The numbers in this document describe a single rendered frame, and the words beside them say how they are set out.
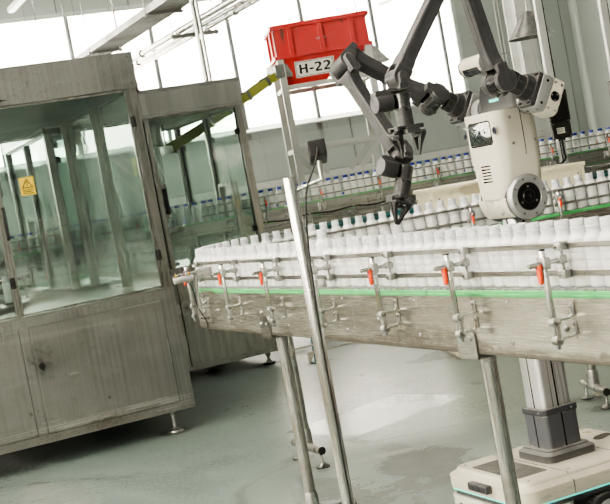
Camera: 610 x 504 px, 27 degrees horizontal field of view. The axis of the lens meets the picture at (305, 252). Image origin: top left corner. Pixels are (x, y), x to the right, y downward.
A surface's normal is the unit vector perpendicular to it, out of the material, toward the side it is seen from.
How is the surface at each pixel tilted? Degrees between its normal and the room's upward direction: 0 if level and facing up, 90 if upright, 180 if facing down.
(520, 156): 101
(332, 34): 90
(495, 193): 90
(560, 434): 90
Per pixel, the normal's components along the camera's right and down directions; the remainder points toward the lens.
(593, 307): -0.90, 0.18
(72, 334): 0.40, -0.02
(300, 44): 0.11, 0.03
